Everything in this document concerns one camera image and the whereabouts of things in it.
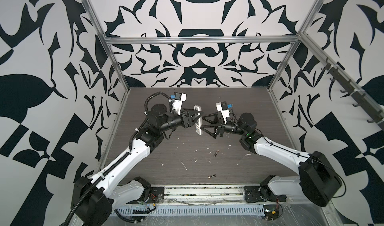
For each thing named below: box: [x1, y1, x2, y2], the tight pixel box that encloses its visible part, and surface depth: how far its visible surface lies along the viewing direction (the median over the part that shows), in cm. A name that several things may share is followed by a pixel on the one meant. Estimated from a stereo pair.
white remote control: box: [194, 105, 203, 136], surface depth 66 cm
